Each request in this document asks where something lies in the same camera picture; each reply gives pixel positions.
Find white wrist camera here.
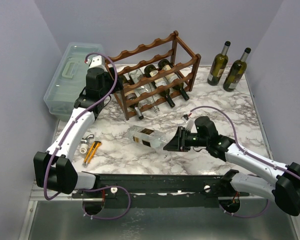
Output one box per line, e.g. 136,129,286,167
182,112,194,131
85,55,107,72

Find brown wooden wine rack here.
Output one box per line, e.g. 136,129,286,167
105,30,201,120

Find translucent green plastic toolbox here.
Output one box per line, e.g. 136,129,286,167
43,42,105,122

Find clear bottle black cap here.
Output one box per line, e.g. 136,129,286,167
127,125,168,151

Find aluminium extrusion rail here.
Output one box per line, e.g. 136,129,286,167
29,184,76,201

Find green bottle silver foil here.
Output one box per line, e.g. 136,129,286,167
207,41,231,86
223,47,251,92

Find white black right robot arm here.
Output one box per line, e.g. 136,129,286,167
163,116,300,216

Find green bottle brown label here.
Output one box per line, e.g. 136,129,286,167
119,75,144,120

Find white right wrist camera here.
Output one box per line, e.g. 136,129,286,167
182,112,194,131

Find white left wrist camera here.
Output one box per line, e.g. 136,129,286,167
85,55,107,72

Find silver metal pipe fitting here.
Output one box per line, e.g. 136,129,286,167
79,134,95,154

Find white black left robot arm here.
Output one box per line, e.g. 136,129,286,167
33,66,123,201

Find yellow utility knife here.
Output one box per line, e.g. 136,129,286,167
82,141,102,167

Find dark green wine bottle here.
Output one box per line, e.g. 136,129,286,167
158,59,190,101
144,64,175,108

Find clear glass wine bottle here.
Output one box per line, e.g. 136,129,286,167
128,68,160,113

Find black metal base rail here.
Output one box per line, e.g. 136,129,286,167
72,170,238,209

